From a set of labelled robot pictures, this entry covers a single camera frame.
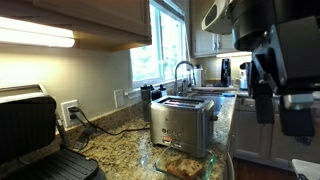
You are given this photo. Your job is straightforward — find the black panini grill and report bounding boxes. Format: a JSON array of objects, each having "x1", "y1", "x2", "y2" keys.
[{"x1": 0, "y1": 83, "x2": 108, "y2": 180}]

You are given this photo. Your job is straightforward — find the white blank wall plate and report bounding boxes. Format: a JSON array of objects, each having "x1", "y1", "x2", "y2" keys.
[{"x1": 113, "y1": 88, "x2": 126, "y2": 109}]

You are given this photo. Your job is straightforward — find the wooden upper cabinet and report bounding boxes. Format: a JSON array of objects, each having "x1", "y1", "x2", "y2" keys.
[{"x1": 0, "y1": 0, "x2": 153, "y2": 53}]

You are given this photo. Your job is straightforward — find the beige cabinets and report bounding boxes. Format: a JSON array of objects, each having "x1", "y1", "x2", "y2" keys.
[
  {"x1": 190, "y1": 0, "x2": 241, "y2": 58},
  {"x1": 229, "y1": 96, "x2": 320, "y2": 171}
]

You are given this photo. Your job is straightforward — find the beige upper cabinets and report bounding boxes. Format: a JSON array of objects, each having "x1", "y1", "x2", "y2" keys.
[{"x1": 190, "y1": 0, "x2": 241, "y2": 58}]

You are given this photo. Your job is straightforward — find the white wall outlet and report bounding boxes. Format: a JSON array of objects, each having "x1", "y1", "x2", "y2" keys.
[{"x1": 60, "y1": 99, "x2": 82, "y2": 129}]

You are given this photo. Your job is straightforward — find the white paper towel roll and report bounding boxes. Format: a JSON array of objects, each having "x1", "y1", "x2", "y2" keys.
[{"x1": 193, "y1": 64, "x2": 203, "y2": 88}]

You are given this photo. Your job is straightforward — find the under-cabinet light strip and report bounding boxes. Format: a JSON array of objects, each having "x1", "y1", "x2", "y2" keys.
[
  {"x1": 0, "y1": 16, "x2": 76, "y2": 49},
  {"x1": 215, "y1": 50, "x2": 254, "y2": 58}
]

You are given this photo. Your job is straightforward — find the stainless steel toaster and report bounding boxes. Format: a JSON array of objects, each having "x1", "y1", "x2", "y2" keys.
[{"x1": 148, "y1": 95, "x2": 219, "y2": 159}]

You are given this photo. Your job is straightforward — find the brown bread slice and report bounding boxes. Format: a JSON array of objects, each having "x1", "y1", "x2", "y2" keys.
[{"x1": 166, "y1": 158, "x2": 204, "y2": 180}]

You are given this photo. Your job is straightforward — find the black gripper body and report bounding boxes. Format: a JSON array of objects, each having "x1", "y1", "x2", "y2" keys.
[{"x1": 253, "y1": 14, "x2": 320, "y2": 96}]

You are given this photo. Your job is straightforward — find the white cart top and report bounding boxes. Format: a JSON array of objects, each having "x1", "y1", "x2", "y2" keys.
[{"x1": 291, "y1": 158, "x2": 320, "y2": 180}]

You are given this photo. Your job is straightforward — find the black soda maker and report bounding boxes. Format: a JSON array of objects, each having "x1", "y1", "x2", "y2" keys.
[{"x1": 220, "y1": 58, "x2": 232, "y2": 88}]

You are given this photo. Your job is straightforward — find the chrome sink faucet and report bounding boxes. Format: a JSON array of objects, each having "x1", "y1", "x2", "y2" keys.
[{"x1": 173, "y1": 60, "x2": 197, "y2": 98}]

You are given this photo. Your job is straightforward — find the silver kettle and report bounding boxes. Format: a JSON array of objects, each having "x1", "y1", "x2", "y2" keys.
[{"x1": 238, "y1": 62, "x2": 251, "y2": 91}]

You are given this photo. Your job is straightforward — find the black grill power cord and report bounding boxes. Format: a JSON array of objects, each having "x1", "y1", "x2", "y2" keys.
[{"x1": 72, "y1": 122, "x2": 98, "y2": 151}]

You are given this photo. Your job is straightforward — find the tall grey tumbler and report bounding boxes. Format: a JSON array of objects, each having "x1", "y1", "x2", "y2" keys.
[{"x1": 140, "y1": 83, "x2": 154, "y2": 123}]

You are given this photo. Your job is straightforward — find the short black bottle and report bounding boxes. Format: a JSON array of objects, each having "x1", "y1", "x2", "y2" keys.
[{"x1": 151, "y1": 87, "x2": 163, "y2": 101}]

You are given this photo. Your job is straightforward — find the clear glass baking dish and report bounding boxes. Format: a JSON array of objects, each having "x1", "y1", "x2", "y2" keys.
[{"x1": 153, "y1": 141, "x2": 217, "y2": 180}]

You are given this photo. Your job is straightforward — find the curved silver appliance handle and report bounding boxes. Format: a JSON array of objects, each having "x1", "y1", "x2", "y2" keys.
[{"x1": 223, "y1": 151, "x2": 236, "y2": 180}]

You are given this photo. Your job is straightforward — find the black toaster power cord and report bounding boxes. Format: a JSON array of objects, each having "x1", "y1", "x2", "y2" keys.
[{"x1": 68, "y1": 106, "x2": 151, "y2": 137}]

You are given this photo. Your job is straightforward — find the beige lower cabinets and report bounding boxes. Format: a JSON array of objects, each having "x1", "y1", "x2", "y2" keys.
[{"x1": 229, "y1": 96, "x2": 320, "y2": 171}]

